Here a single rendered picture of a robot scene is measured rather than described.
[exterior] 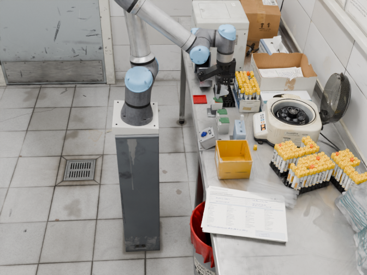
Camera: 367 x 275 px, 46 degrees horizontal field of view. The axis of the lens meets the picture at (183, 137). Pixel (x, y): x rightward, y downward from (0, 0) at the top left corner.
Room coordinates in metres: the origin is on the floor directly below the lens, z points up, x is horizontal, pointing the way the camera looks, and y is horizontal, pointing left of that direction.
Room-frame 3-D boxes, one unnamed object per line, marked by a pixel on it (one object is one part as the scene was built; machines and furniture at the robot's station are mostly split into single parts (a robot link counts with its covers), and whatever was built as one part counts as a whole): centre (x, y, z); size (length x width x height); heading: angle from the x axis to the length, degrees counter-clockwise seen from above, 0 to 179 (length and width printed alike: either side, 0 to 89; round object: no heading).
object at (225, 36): (1.69, -0.16, 1.27); 0.09 x 0.08 x 0.11; 84
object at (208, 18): (2.19, -0.17, 1.03); 0.31 x 0.27 x 0.30; 6
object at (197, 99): (1.79, -0.07, 0.88); 0.07 x 0.07 x 0.01; 6
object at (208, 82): (1.99, -0.09, 0.92); 0.21 x 0.07 x 0.05; 6
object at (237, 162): (1.30, -0.21, 0.93); 0.13 x 0.13 x 0.10; 5
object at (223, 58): (1.69, -0.17, 1.19); 0.08 x 0.08 x 0.05
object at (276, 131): (1.56, -0.47, 0.94); 0.30 x 0.24 x 0.12; 87
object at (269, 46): (2.27, -0.51, 0.94); 0.22 x 0.12 x 0.13; 10
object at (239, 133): (1.46, -0.24, 0.92); 0.10 x 0.07 x 0.10; 1
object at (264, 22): (2.62, -0.44, 0.97); 0.31 x 0.23 x 0.18; 179
